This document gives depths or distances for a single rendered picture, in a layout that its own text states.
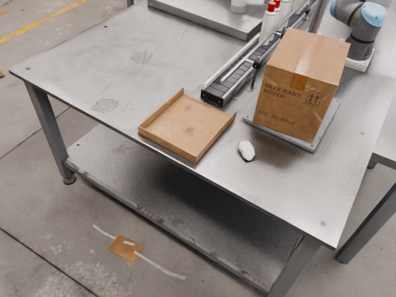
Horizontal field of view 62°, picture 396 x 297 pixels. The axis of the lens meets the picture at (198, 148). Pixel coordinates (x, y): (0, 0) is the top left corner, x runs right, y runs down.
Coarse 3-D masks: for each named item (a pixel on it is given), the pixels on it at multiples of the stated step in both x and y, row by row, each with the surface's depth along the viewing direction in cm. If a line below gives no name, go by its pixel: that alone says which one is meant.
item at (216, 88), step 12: (288, 24) 182; (276, 36) 173; (252, 48) 163; (264, 48) 164; (240, 60) 155; (252, 60) 156; (240, 72) 149; (216, 84) 142; (228, 84) 142; (216, 96) 137
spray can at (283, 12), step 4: (284, 0) 164; (288, 0) 165; (280, 4) 166; (284, 4) 165; (288, 4) 166; (280, 8) 167; (284, 8) 167; (280, 12) 169; (284, 12) 168; (280, 16) 170; (284, 16) 170; (280, 20) 171; (280, 28) 175
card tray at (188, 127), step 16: (176, 96) 139; (160, 112) 133; (176, 112) 135; (192, 112) 136; (208, 112) 136; (224, 112) 137; (144, 128) 122; (160, 128) 128; (176, 128) 129; (192, 128) 129; (208, 128) 130; (224, 128) 129; (160, 144) 122; (176, 144) 123; (192, 144) 123; (208, 144) 120; (192, 160) 117
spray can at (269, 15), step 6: (270, 6) 152; (270, 12) 154; (264, 18) 156; (270, 18) 155; (264, 24) 158; (270, 24) 157; (264, 30) 160; (270, 30) 160; (264, 36) 162; (258, 42) 166
